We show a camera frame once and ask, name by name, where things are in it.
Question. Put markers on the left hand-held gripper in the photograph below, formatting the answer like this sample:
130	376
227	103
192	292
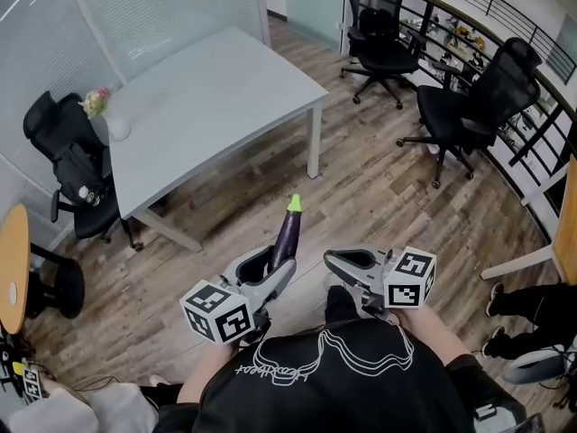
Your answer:
216	314

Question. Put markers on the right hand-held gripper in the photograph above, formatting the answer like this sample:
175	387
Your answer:
408	282

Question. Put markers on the purple eggplant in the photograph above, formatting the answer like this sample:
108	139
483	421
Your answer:
287	237

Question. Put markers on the person's right forearm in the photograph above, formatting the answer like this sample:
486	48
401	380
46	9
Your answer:
433	336

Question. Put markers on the person's left forearm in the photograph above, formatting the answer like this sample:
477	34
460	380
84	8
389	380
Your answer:
203	372

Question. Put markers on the person's black trousers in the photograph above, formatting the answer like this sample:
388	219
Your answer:
340	302

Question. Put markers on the person's black printed shirt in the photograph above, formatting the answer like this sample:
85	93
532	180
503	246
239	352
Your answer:
342	386

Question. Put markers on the grey table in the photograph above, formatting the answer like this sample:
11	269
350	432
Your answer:
207	102

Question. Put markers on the black mesh office chair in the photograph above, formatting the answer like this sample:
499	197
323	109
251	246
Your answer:
376	39
473	111

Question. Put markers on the black round stool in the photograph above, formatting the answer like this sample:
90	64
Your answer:
63	287

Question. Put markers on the white vase with flowers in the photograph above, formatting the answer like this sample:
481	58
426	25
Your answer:
117	126

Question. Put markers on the black backpack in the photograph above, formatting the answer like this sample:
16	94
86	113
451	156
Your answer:
76	169

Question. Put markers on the wooden table with white legs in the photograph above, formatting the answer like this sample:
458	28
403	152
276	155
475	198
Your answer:
569	223

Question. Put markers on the white cloth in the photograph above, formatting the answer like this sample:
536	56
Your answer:
90	411

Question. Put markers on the round wooden table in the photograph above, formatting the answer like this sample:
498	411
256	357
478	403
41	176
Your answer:
15	264

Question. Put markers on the black office chair with bag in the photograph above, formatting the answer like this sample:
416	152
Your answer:
49	124

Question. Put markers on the spare gripper with yellow part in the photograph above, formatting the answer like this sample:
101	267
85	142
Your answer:
24	379

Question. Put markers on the black metal railing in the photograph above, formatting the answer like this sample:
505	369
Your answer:
518	30

